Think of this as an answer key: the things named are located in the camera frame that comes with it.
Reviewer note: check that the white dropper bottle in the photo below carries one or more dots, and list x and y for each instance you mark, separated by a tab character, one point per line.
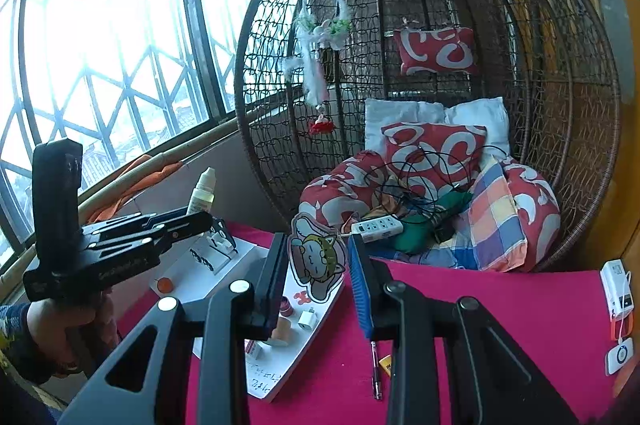
201	195

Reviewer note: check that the small orange ball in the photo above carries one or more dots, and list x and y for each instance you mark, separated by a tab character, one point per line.
164	286

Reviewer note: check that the white charger plug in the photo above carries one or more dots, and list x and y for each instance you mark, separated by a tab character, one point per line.
306	319

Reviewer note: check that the white round button device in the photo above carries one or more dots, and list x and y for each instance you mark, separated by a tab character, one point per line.
620	356

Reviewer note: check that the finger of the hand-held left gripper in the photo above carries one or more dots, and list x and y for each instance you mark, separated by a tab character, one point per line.
150	222
145	243

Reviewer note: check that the white dream catcher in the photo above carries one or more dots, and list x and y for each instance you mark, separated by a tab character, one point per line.
320	30

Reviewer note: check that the green cloth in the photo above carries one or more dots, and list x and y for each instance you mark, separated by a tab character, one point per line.
417	235

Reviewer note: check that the white board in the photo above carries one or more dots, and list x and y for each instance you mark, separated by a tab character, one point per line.
320	322

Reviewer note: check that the white power strip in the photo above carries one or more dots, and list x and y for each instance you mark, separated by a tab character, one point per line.
376	228

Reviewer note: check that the person's left forearm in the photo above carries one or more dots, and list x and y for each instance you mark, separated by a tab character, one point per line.
15	340

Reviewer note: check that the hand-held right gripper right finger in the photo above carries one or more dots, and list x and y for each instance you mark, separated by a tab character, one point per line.
360	287

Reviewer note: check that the small red cylinder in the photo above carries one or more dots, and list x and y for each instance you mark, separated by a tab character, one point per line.
285	307

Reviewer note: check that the white device with screen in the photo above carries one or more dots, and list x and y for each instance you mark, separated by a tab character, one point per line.
616	287

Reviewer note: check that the black pen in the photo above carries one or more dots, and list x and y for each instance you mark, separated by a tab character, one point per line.
376	370

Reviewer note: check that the cartoon figure card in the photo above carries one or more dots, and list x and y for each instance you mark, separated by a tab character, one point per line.
316	257

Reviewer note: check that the person's left hand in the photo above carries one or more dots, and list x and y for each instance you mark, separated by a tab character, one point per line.
60	327

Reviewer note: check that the pink table cloth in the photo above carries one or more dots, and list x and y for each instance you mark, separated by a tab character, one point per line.
525	305

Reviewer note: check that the wicker egg chair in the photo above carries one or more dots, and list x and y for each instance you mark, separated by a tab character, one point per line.
560	130

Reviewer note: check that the small red patterned cushion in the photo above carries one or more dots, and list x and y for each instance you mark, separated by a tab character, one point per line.
435	51

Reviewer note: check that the white pillow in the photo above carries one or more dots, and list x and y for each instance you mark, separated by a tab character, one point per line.
395	115

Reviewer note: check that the white plastic stand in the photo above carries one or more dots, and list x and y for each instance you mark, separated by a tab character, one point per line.
212	255

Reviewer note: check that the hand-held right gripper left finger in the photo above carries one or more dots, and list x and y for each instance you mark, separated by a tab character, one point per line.
275	272

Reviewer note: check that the tan curved pole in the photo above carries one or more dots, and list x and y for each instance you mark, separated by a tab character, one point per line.
165	157

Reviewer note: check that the red patterned seat cushion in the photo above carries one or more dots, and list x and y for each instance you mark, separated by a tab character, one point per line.
330	192

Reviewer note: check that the small yellow packet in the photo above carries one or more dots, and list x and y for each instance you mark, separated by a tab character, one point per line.
384	365

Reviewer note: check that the window with metal grille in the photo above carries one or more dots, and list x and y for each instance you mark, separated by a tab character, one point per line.
100	30

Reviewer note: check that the checkered blanket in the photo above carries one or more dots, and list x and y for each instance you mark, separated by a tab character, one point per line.
495	215

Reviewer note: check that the tan tape roll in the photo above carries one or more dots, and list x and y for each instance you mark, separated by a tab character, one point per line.
284	332

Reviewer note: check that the orange cloth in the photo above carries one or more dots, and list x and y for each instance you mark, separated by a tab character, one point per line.
145	172

